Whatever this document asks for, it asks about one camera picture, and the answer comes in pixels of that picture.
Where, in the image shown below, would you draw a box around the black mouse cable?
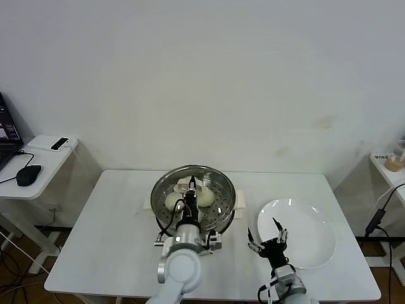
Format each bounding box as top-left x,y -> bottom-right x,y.
0,151 -> 35,185

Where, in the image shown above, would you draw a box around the flat white box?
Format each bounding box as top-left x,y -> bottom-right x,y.
27,135 -> 78,152

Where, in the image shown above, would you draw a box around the small black white device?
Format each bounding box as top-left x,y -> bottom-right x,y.
50,137 -> 70,152

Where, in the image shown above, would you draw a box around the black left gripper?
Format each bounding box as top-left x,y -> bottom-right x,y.
182,177 -> 202,219

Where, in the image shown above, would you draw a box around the black computer mouse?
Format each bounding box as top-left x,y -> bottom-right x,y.
15,165 -> 42,187

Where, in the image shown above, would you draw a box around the white floor cable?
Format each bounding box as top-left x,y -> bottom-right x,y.
0,232 -> 45,265

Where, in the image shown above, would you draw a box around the black power adapter cable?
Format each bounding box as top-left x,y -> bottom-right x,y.
354,182 -> 405,304

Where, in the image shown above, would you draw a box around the white shelf table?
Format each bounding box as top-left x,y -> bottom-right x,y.
368,151 -> 405,279

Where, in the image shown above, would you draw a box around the black laptop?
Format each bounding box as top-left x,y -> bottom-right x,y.
0,91 -> 25,172

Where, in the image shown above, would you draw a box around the white side table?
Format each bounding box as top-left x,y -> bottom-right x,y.
0,135 -> 103,275

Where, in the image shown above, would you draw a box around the stainless steel steamer basket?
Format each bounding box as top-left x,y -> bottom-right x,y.
142,164 -> 247,237

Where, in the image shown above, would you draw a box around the white electric cooker base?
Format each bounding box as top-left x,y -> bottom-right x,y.
145,207 -> 247,241

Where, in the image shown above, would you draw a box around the round glass pot lid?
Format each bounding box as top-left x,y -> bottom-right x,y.
150,163 -> 237,235

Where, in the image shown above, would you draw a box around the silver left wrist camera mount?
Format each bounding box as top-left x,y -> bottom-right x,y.
154,230 -> 223,254

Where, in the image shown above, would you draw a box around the glass jar tan contents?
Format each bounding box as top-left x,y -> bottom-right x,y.
384,139 -> 405,172

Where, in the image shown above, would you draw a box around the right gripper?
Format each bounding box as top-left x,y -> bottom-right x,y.
246,217 -> 290,269

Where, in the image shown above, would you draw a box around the round white plate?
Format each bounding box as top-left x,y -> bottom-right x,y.
256,198 -> 337,270

